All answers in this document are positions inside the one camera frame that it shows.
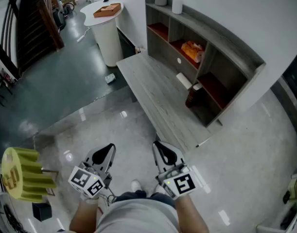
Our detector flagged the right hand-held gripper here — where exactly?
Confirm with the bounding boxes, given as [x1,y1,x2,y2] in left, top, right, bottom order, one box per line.
[152,140,208,200]

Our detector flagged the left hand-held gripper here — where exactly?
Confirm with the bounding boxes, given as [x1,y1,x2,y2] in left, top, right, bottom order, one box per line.
[68,143,117,200]

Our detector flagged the grey wooden shelf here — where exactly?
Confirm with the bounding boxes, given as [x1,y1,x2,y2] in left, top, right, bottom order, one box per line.
[144,0,267,128]

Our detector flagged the person's right forearm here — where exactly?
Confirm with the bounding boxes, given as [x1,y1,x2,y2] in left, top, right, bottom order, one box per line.
[173,193,210,233]

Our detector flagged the person's left forearm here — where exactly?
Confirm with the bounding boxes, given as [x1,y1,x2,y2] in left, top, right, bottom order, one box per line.
[69,197,101,233]

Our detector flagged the white stick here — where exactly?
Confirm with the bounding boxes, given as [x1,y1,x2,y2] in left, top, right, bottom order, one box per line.
[195,136,213,148]

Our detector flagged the person's dark jeans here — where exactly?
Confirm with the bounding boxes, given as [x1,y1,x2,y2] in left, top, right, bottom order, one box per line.
[113,189,176,209]

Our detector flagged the person's white left shoe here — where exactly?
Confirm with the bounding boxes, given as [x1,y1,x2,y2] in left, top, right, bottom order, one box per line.
[130,180,142,193]

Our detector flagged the grey wooden desk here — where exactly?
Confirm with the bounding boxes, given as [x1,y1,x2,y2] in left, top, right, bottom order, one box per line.
[116,51,223,153]

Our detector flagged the brown holder with white roll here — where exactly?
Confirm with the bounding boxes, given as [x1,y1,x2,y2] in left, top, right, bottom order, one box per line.
[185,83,203,108]

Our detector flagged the person's light grey shirt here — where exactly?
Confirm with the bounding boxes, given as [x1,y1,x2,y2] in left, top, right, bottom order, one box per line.
[94,199,180,233]

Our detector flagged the yellow-green round stool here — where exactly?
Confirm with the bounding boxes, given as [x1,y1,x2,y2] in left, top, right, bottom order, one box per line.
[1,147,59,203]

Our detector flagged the white paper roll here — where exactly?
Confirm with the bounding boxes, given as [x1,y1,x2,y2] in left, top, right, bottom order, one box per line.
[175,72,193,90]

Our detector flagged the black box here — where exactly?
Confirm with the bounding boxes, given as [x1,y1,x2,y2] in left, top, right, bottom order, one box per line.
[32,202,53,222]

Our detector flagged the wooden blocks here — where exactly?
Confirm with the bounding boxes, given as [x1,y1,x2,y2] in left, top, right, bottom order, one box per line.
[2,165,20,188]

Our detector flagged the white round counter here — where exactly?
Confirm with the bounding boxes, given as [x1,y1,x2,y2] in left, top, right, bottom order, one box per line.
[79,0,124,68]

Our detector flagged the white power strip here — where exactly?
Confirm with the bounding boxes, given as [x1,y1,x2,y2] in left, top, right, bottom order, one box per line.
[76,27,91,43]

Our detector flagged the wooden tray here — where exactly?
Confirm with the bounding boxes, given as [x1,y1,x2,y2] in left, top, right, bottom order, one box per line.
[93,2,122,18]

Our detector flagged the dark wooden staircase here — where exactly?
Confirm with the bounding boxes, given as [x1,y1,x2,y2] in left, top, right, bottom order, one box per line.
[0,0,65,75]

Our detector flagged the white vase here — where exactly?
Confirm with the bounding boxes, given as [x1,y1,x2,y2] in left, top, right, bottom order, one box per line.
[172,0,183,15]

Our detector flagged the black cable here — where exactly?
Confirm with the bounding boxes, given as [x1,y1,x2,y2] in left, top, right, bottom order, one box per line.
[97,187,118,215]

